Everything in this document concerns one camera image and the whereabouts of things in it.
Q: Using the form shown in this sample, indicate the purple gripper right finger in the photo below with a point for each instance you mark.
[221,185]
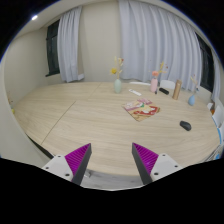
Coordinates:
[152,166]

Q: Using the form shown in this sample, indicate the dark window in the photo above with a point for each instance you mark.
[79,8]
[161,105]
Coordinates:
[51,44]
[207,77]

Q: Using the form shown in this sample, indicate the white chair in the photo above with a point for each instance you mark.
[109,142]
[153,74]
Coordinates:
[167,84]
[217,110]

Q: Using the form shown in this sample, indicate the colourful paper mat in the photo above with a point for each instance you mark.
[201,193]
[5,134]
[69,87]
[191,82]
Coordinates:
[141,109]

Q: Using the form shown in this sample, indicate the black rectangular case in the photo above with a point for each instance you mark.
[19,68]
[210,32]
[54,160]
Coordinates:
[166,92]

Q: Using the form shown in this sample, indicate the green vase with flowers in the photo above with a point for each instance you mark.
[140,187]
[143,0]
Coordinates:
[117,70]

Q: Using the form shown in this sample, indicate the right dark window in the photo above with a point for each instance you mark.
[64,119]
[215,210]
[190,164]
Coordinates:
[207,77]

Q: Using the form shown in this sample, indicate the pink vase with flowers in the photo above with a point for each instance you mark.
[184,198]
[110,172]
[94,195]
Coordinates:
[155,74]

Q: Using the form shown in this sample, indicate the white remote control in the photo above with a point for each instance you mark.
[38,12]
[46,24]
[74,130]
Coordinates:
[135,92]

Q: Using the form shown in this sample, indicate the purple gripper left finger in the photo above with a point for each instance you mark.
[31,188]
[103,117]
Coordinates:
[72,166]

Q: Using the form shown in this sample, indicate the brown cylindrical bottle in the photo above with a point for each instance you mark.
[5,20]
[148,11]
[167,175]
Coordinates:
[177,89]

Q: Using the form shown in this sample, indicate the large right white curtain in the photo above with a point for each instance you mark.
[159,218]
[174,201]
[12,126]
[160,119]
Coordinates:
[150,36]

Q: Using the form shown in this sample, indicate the white chair back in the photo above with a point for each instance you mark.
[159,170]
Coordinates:
[167,84]

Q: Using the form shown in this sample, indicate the black computer mouse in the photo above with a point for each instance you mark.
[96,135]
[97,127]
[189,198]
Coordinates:
[185,125]

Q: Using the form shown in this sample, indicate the left dark window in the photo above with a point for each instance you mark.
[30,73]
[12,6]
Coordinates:
[51,44]

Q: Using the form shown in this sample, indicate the left white curtain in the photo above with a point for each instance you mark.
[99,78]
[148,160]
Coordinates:
[67,44]

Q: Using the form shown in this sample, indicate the white chair at right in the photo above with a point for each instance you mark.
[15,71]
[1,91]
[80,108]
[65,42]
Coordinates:
[217,110]

